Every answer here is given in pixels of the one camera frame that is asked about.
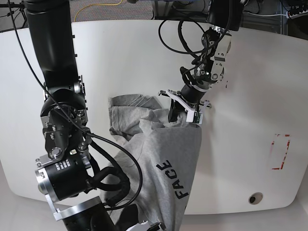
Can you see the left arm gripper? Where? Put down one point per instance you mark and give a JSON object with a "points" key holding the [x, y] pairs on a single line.
{"points": [[181, 105]]}

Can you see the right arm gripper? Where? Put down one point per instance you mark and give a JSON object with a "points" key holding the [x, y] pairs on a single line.
{"points": [[146, 226]]}

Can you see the grey HUGO T-shirt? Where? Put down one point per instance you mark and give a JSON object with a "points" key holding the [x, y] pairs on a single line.
{"points": [[160, 161]]}

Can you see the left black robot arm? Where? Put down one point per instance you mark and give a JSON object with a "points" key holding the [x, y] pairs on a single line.
{"points": [[208, 68]]}

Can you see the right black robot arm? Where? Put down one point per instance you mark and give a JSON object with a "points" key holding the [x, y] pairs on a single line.
{"points": [[82, 183]]}

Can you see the red tape rectangle marking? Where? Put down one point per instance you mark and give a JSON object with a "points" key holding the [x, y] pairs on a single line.
{"points": [[278, 151]]}

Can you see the white power strip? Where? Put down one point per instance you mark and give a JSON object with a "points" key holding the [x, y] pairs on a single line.
{"points": [[297, 11]]}

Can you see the black tripod stand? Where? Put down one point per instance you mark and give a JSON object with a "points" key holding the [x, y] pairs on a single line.
{"points": [[16, 13]]}

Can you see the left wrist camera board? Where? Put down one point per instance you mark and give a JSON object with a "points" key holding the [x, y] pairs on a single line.
{"points": [[194, 117]]}

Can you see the aluminium frame rail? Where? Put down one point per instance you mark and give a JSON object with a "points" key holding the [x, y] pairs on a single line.
{"points": [[161, 8]]}

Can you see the right table cable grommet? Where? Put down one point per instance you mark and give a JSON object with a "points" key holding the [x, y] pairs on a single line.
{"points": [[255, 198]]}

